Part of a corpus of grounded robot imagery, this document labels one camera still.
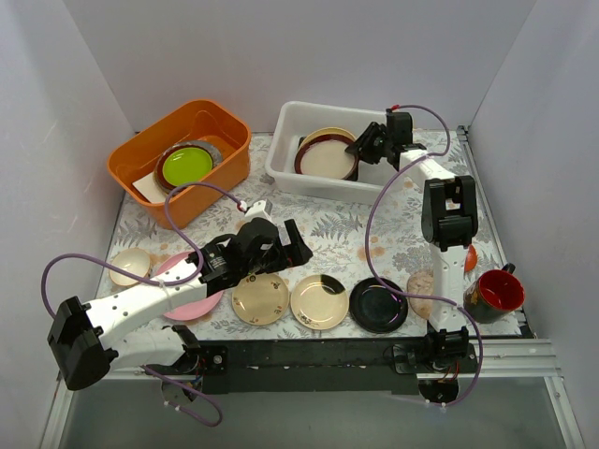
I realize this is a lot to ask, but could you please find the black floral rectangular plate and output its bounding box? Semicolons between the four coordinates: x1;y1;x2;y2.
295;134;361;181

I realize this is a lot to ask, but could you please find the yellow bear plate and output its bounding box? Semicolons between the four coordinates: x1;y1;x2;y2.
299;127;356;148

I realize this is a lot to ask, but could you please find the red rimmed grey plate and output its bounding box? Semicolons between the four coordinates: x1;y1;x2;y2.
294;131;360;181

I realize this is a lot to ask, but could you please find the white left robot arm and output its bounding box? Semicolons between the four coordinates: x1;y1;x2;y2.
48;218;313;391

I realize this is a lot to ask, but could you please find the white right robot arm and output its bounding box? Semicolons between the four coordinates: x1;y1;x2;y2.
346;105;478;372

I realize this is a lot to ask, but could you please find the white plastic bin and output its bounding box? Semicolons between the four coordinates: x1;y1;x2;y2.
265;101;395;205

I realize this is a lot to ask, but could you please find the white square plate in bin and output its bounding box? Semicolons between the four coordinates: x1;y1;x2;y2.
132;173;168;204

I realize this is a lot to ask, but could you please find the orange plastic bin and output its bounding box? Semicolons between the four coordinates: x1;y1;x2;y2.
107;99;252;229

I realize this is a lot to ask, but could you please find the cream floral plate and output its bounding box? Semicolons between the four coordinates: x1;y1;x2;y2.
232;274;290;326

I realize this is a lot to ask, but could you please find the cream plate with green patch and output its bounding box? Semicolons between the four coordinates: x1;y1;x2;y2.
290;274;349;330

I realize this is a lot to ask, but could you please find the floral table mat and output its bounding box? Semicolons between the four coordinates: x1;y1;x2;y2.
107;130;520;340

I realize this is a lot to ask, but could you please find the black round plate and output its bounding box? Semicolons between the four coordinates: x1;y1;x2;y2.
349;277;408;334

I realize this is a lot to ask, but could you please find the lime green plate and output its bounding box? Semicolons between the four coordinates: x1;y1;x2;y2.
162;147;213;186

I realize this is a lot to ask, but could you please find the small cream bowl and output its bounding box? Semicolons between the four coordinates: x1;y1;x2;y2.
109;248;152;287

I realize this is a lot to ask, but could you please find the pink speckled glass plate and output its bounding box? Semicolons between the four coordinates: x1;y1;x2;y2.
406;269;434;320

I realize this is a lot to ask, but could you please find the red small bowl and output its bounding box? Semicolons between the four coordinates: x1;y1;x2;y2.
464;244;478;272

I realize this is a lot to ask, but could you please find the black skull mug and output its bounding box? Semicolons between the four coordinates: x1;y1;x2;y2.
463;263;526;324

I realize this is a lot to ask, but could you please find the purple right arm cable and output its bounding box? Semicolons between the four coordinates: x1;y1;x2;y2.
364;103;484;407

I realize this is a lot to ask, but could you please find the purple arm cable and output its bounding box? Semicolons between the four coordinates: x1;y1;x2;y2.
40;181;249;427
364;103;484;407

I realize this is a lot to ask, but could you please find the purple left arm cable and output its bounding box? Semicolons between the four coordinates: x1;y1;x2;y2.
40;181;249;427

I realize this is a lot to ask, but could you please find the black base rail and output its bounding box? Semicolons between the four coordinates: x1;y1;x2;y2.
83;322;534;394

